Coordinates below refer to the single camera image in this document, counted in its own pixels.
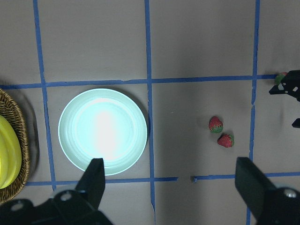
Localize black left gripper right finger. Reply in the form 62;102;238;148
235;157;277;218

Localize yellow banana bunch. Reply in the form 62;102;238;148
0;116;22;189

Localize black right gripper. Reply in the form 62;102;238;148
269;70;300;128

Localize light green plate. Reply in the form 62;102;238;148
58;89;148;176

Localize red strawberry on tape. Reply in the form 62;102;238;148
274;72;287;85

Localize red strawberry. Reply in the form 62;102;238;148
274;72;287;85
217;134;234;148
209;116;223;134

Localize wicker basket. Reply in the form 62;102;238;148
0;89;30;204

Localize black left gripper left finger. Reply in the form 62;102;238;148
75;158;105;209

